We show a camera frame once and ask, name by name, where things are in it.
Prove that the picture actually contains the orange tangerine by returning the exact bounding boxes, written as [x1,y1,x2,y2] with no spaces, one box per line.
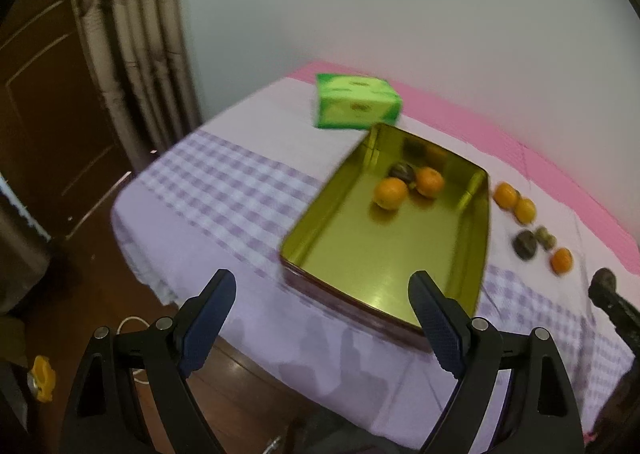
[493,182,520,209]
[415,167,445,199]
[514,198,537,225]
[373,177,409,211]
[550,247,573,276]

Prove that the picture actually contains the striped grey curtain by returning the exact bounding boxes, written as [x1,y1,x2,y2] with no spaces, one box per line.
[67,0,203,171]

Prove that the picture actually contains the green cardboard box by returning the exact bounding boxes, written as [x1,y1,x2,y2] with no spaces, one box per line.
[315,72,403,131]

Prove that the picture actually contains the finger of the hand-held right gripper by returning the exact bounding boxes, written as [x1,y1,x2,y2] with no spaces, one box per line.
[588,268,640,350]

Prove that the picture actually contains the purple checked tablecloth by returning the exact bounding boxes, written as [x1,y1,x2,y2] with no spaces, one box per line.
[110,76,637,437]

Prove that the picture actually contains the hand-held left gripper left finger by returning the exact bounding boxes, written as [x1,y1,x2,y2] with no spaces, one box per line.
[60,269,237,454]

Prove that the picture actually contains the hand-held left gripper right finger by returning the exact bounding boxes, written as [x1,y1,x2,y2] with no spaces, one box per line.
[407,270,586,454]

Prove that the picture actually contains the small yellow object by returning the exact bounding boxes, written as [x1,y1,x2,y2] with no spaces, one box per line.
[27,355,57,403]

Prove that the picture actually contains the dark purple passion fruit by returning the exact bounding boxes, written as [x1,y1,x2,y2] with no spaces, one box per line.
[512,230,539,261]
[389,162,416,185]

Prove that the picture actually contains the white cable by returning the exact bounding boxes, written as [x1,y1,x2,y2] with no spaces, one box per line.
[117,316,152,386]

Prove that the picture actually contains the golden tin tray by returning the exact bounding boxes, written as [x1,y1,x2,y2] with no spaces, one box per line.
[278,122,493,352]

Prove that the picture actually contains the brown wooden door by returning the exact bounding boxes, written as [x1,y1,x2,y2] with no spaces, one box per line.
[0,0,137,241]

